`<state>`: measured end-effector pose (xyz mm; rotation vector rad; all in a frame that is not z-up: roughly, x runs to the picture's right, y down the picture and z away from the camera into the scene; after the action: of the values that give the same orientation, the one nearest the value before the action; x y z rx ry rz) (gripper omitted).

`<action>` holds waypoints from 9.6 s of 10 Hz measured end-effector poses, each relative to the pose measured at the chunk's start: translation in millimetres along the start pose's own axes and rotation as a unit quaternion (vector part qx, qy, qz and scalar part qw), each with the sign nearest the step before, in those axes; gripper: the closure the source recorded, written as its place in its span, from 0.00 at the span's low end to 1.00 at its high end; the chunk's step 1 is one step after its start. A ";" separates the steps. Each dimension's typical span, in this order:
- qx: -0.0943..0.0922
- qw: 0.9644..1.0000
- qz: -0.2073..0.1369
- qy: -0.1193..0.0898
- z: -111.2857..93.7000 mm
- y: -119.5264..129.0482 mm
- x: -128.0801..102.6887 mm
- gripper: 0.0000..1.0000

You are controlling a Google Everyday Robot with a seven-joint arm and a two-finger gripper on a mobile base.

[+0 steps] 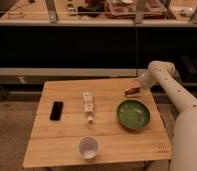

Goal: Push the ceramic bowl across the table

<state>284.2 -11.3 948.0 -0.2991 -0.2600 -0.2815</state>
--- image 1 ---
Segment white paper cup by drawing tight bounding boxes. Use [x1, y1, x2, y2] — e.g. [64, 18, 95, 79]
[77, 136, 99, 160]

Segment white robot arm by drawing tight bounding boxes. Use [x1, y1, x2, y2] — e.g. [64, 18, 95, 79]
[138, 61, 197, 171]

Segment green ceramic bowl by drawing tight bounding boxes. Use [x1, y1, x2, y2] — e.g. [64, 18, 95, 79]
[116, 100, 150, 130]

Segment dark tools on shelf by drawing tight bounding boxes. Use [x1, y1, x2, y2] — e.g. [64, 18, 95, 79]
[65, 1, 105, 18]

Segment cluttered tray on shelf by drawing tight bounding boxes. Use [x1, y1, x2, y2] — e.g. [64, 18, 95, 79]
[104, 0, 166, 19]

